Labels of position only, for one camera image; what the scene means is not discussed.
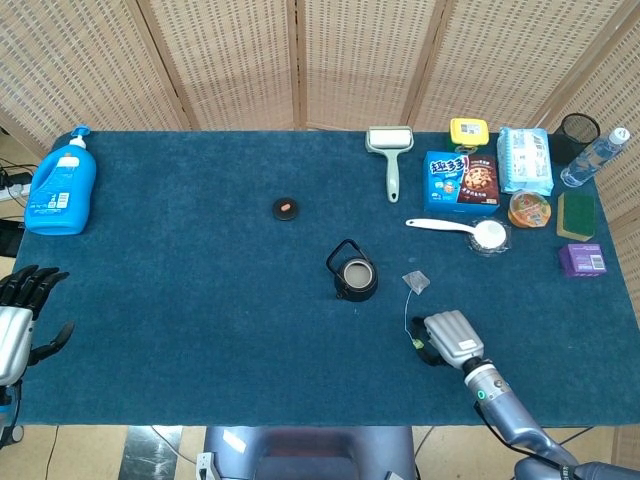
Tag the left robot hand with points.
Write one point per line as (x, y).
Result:
(12, 335)

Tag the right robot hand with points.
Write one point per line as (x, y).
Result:
(452, 337)

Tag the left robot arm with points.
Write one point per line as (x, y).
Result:
(6, 400)

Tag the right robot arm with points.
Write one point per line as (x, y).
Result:
(515, 417)

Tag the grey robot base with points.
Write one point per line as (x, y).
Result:
(310, 452)

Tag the black kettle pot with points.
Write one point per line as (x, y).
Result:
(345, 287)

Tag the small black lid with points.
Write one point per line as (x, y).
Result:
(286, 210)

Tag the black caster wheel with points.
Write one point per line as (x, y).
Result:
(12, 435)

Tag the white power strip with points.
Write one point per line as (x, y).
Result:
(17, 191)

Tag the blue detergent pump bottle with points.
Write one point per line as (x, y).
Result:
(60, 195)

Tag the orange jelly cup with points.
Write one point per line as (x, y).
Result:
(530, 210)

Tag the small purple box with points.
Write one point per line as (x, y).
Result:
(582, 260)

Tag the blue cookie box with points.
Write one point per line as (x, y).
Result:
(450, 185)

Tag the green and yellow sponge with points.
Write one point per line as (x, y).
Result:
(577, 212)

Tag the pale green lint roller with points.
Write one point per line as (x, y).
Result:
(392, 170)

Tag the blue table cloth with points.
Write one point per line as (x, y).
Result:
(200, 325)

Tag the light blue wet wipes pack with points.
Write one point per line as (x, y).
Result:
(525, 160)

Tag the yellow lid green container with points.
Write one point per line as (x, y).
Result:
(469, 130)

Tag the clear plastic water bottle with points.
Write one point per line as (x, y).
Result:
(590, 160)

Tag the black mesh pen cup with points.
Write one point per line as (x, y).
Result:
(575, 135)

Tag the woven bamboo folding screen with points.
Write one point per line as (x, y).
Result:
(225, 60)

